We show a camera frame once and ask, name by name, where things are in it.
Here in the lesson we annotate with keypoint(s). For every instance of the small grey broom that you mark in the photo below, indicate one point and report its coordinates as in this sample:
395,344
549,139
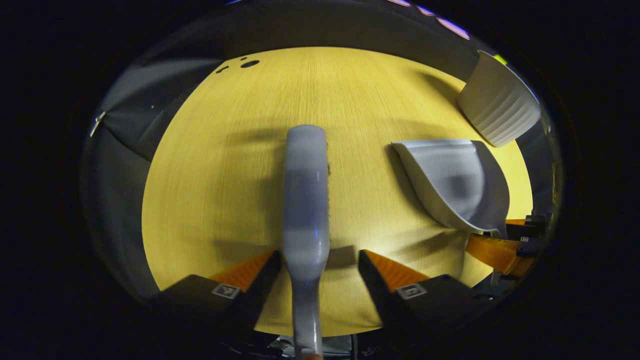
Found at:
306,200

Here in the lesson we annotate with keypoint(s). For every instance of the grey dustpan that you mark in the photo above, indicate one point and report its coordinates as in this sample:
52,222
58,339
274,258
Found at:
450,180

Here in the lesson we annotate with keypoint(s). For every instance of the white ribbed garbage bin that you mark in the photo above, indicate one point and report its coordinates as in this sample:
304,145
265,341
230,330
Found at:
500,105

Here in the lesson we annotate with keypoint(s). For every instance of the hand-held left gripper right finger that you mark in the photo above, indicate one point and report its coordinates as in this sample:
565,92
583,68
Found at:
380,295

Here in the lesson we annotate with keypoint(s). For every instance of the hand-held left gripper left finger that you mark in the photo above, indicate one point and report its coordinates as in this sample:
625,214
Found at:
255,295

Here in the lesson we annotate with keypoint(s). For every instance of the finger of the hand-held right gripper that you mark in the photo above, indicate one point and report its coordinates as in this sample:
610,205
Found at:
525,227
497,252

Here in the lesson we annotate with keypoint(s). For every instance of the silver cloth clip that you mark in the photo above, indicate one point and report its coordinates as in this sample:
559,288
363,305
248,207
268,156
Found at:
97,123

